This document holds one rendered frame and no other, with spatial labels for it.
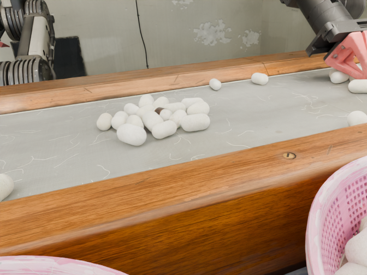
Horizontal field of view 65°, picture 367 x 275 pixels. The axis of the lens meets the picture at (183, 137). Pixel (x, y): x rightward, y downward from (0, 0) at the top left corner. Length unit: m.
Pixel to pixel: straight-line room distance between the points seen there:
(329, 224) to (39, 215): 0.17
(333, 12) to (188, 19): 2.08
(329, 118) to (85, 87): 0.38
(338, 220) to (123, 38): 2.29
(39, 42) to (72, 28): 1.57
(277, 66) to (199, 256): 0.49
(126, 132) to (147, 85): 0.23
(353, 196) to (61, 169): 0.24
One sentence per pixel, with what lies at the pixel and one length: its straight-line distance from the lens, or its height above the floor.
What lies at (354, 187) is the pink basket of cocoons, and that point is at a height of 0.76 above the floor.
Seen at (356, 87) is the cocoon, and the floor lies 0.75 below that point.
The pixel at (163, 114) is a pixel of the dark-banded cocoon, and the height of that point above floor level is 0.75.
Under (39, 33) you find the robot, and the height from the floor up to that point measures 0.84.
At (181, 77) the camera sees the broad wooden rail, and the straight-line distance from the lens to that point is 0.54.
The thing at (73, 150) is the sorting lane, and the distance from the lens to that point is 0.33.
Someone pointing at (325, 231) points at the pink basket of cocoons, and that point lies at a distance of 0.18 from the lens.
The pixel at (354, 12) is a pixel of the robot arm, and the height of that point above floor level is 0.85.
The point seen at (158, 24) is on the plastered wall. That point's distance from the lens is 2.49.
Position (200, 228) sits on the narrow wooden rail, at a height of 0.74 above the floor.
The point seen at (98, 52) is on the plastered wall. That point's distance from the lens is 2.39.
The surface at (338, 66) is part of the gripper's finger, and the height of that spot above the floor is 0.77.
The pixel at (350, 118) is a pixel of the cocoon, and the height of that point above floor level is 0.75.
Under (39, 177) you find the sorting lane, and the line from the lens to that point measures 0.30.
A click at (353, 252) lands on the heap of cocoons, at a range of 0.20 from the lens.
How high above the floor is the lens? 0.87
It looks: 24 degrees down
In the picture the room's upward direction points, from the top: 4 degrees counter-clockwise
